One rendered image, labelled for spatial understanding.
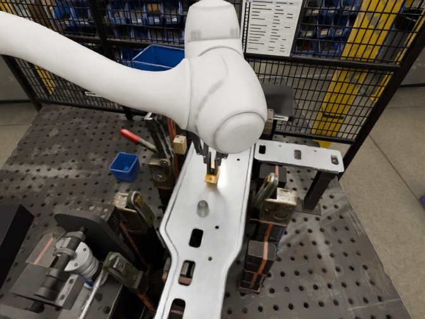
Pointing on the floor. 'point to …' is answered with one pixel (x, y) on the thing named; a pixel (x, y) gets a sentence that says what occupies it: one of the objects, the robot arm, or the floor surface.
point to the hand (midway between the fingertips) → (212, 163)
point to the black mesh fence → (417, 44)
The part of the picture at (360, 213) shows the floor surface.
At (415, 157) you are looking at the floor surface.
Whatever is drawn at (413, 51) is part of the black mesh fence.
